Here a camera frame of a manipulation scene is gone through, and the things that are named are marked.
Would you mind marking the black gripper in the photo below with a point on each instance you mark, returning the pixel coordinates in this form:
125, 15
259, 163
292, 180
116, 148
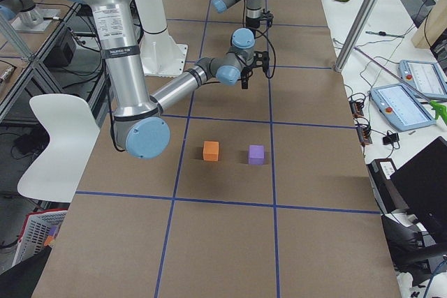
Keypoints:
253, 22
245, 72

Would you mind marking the purple block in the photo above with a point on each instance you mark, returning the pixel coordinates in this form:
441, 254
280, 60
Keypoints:
256, 155

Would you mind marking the orange block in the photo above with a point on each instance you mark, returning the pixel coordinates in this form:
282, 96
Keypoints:
211, 151

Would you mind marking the orange electronics board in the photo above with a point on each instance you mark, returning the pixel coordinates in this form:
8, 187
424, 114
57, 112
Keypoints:
356, 107

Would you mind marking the near teach pendant tablet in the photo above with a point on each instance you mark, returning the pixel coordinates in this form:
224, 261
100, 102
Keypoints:
401, 108

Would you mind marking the teach pendant tablet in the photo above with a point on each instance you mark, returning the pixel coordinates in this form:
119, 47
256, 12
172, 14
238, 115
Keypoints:
401, 108
424, 76

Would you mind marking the white chair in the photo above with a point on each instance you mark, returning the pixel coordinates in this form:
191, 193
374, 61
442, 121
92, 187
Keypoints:
54, 176

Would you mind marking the far teach pendant tablet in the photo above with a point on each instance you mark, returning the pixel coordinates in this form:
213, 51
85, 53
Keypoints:
424, 76

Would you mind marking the white perforated basket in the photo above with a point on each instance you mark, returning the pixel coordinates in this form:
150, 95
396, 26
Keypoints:
35, 232

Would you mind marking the white pedestal column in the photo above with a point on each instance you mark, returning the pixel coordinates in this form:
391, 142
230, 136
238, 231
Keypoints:
160, 54

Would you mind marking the aluminium frame post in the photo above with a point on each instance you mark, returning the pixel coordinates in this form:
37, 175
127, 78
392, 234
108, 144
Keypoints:
354, 33

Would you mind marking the green handled grabber stick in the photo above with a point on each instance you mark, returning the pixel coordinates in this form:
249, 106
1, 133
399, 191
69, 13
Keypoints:
440, 110

